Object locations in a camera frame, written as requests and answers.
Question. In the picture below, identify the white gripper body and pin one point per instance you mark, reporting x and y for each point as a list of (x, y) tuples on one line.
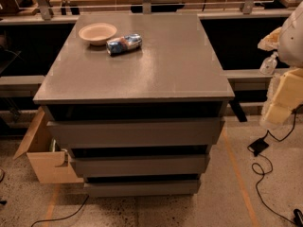
[(293, 43)]

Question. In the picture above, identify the grey top drawer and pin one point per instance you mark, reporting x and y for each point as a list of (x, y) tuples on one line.
[(137, 133)]

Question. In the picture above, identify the grey drawer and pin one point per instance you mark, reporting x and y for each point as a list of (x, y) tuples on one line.
[(137, 133), (140, 166), (184, 187)]

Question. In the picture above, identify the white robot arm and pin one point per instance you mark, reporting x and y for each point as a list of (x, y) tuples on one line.
[(287, 40)]

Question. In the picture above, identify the grey middle drawer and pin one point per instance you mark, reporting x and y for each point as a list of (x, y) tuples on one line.
[(140, 166)]

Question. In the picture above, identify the grey drawer cabinet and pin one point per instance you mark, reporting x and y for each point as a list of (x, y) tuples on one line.
[(175, 74)]

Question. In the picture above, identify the grey bottom drawer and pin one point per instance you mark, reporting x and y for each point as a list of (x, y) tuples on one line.
[(184, 187)]

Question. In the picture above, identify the black power adapter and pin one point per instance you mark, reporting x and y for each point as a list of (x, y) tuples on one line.
[(258, 146)]

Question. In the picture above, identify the crushed blue soda can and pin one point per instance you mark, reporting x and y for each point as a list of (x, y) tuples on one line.
[(123, 44)]

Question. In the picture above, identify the beige paper bowl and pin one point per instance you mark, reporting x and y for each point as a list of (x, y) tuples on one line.
[(97, 34)]

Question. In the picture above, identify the brown cardboard box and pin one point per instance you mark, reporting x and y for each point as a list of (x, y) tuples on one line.
[(49, 166)]

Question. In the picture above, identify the grey metal shelf rail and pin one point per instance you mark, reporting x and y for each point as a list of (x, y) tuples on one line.
[(247, 79)]

